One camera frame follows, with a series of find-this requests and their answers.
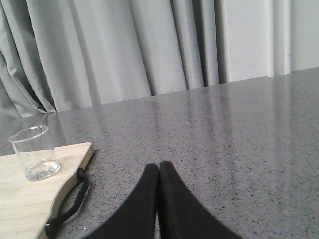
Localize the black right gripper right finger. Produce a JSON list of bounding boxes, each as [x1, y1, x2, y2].
[[158, 161, 240, 239]]

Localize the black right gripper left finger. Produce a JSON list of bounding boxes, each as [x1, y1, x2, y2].
[[85, 164, 159, 239]]

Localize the clear glass beaker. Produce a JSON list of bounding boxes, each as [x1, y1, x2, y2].
[[8, 125, 60, 181]]

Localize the light wooden cutting board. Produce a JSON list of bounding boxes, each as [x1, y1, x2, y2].
[[0, 142, 94, 239]]

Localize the grey curtain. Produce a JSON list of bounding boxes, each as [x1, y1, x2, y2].
[[0, 0, 319, 118]]

